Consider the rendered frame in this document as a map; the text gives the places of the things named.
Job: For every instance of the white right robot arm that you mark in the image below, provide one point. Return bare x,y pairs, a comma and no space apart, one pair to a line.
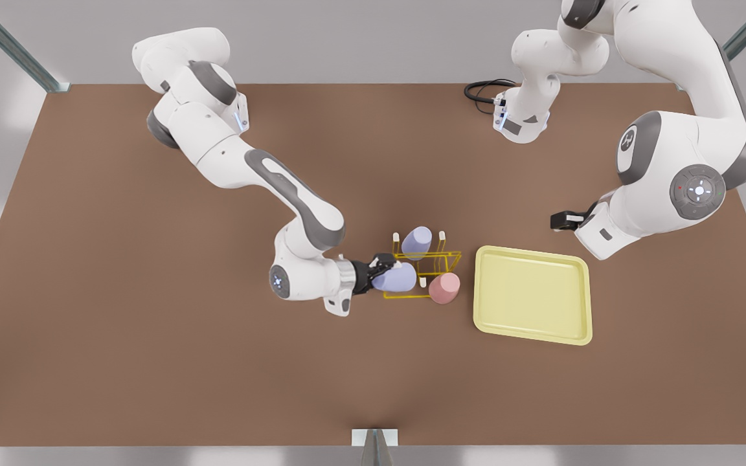
217,139

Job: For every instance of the lavender cup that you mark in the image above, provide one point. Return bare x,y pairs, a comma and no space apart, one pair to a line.
416,242
395,277

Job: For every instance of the pale yellow tray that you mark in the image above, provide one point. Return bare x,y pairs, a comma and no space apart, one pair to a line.
532,294

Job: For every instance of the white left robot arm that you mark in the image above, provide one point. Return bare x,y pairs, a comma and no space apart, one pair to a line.
671,155

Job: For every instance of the pink cup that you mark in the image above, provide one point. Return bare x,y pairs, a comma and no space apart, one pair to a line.
444,288

